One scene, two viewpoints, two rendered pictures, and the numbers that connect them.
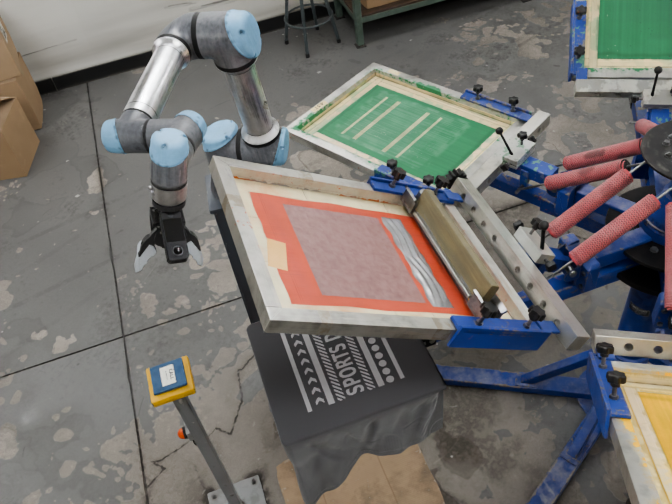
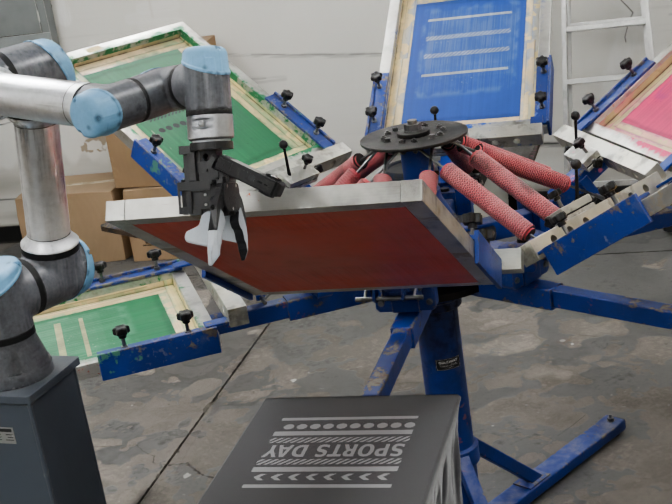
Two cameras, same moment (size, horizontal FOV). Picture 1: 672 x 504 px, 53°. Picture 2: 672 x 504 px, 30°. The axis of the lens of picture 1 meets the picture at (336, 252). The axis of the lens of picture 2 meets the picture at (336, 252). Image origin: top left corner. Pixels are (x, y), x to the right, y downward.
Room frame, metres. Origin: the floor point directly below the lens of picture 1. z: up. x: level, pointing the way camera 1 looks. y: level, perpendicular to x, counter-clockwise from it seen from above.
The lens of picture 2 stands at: (0.02, 2.00, 2.14)
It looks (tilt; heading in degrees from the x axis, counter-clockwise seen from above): 19 degrees down; 299
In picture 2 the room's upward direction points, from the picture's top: 9 degrees counter-clockwise
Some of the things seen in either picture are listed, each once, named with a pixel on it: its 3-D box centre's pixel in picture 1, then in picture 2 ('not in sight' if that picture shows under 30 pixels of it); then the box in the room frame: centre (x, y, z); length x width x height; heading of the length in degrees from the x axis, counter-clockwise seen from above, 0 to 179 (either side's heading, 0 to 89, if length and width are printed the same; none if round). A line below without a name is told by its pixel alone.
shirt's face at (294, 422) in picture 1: (341, 354); (333, 450); (1.18, 0.03, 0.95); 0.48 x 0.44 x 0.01; 102
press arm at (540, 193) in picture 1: (498, 180); (219, 324); (1.87, -0.64, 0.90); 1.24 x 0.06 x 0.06; 42
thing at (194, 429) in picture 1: (209, 452); not in sight; (1.19, 0.55, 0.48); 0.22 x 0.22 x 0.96; 12
